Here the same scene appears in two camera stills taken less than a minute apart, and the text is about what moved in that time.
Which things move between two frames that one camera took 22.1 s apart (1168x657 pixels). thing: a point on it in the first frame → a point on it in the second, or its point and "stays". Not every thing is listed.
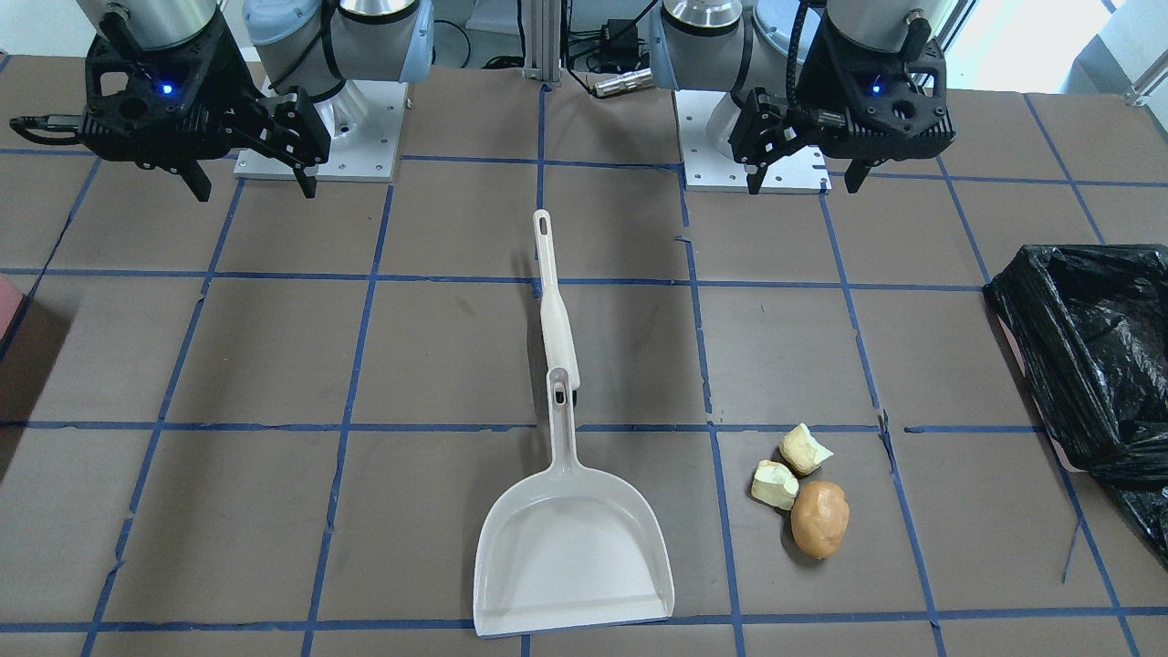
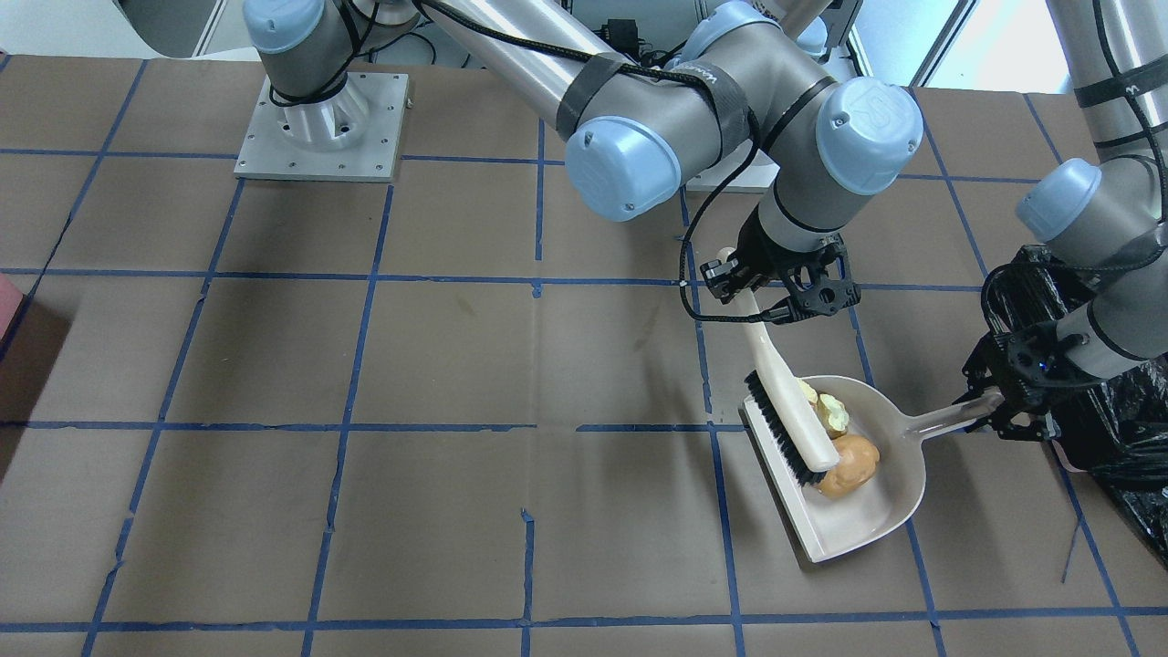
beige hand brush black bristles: (558, 341) → (782, 405)
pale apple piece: (774, 484) → (808, 391)
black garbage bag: (1088, 327) stays
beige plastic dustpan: (569, 546) → (826, 524)
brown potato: (819, 517) → (859, 459)
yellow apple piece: (801, 451) → (835, 414)
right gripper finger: (292, 130) → (725, 277)
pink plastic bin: (10, 300) stays
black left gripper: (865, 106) → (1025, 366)
